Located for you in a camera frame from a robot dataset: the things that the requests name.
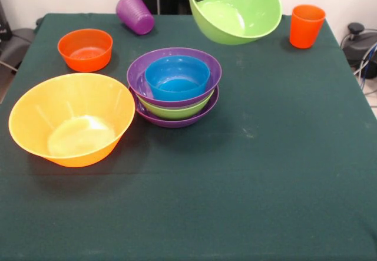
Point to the dark green tablecloth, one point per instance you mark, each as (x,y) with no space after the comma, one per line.
(182,214)

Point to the red orange cup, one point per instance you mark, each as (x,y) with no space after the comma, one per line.
(304,31)

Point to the black device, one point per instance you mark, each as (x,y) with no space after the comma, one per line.
(4,22)

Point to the purple bowl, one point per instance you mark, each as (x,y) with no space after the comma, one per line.
(137,75)
(176,123)

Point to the small red bowl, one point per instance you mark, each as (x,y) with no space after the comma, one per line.
(85,57)

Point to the green bowl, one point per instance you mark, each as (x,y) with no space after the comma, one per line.
(176,112)
(253,7)

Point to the large orange bowl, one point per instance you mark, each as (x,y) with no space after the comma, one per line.
(38,110)

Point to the purple cup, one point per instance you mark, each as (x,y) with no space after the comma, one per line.
(135,15)

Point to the small blue bowl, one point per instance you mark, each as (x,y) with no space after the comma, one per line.
(176,87)

